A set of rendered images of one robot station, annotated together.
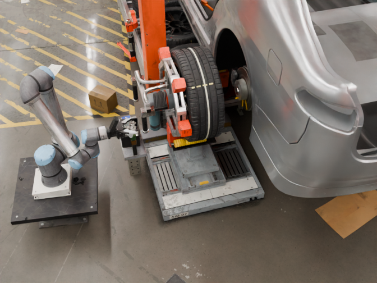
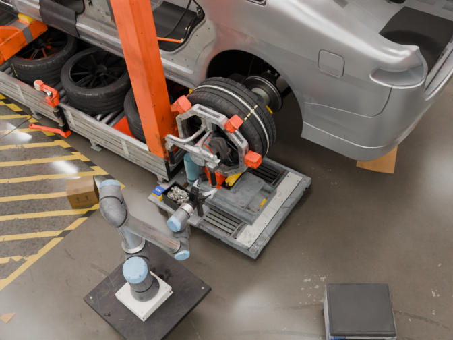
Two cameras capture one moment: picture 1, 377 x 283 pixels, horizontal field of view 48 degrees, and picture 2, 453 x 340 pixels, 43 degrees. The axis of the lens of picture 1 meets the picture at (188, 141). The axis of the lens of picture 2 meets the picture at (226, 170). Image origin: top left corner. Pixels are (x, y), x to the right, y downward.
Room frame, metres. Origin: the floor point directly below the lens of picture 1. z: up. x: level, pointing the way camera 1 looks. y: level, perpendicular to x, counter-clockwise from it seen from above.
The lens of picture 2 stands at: (0.16, 1.55, 3.65)
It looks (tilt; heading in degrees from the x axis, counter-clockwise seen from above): 50 degrees down; 325
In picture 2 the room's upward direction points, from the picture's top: 6 degrees counter-clockwise
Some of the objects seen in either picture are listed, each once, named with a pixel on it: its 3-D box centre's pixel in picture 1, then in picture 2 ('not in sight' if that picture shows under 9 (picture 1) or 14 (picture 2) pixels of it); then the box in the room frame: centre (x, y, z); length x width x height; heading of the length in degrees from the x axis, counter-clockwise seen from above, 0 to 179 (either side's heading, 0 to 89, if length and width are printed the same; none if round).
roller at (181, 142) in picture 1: (189, 140); (238, 171); (2.23, -0.01, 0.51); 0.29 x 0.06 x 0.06; 106
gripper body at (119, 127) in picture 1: (115, 131); (195, 201); (2.03, 0.49, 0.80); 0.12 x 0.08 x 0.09; 106
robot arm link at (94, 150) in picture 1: (91, 148); (180, 232); (1.98, 0.66, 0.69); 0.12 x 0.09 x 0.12; 148
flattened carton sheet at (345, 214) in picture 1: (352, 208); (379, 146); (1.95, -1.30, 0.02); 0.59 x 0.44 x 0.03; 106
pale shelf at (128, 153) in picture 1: (130, 137); (178, 204); (2.34, 0.45, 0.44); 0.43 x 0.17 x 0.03; 16
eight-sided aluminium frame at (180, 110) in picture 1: (171, 98); (212, 142); (2.32, 0.12, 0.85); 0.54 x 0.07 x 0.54; 16
